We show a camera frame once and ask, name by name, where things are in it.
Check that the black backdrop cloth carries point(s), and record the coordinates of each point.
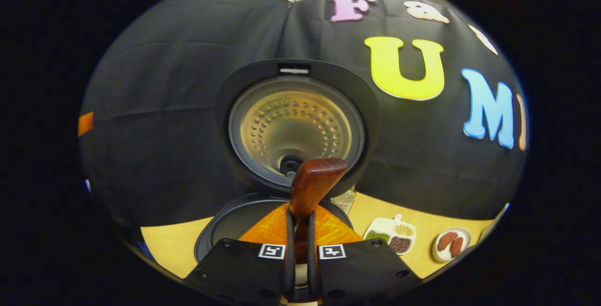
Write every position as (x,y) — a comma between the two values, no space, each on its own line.
(164,109)

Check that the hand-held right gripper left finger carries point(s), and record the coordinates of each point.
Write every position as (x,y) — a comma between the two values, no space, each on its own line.
(289,259)

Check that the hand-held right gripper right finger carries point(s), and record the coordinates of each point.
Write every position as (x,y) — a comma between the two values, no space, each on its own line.
(312,268)

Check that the white round plate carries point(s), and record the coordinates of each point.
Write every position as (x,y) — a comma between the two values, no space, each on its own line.
(443,255)

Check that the brown wooden spoon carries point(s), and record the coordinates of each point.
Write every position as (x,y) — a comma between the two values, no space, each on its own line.
(312,184)

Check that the red meat piece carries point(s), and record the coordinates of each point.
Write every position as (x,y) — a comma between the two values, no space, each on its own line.
(456,247)
(446,241)

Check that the white divided bean dish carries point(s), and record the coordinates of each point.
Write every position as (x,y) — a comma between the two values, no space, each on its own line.
(392,238)

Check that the small clear glass bottle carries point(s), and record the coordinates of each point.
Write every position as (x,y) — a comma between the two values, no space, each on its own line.
(345,200)

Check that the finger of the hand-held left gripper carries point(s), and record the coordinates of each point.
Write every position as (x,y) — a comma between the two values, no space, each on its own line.
(85,124)

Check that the black silver rice cooker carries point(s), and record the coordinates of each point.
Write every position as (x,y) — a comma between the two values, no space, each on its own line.
(296,123)

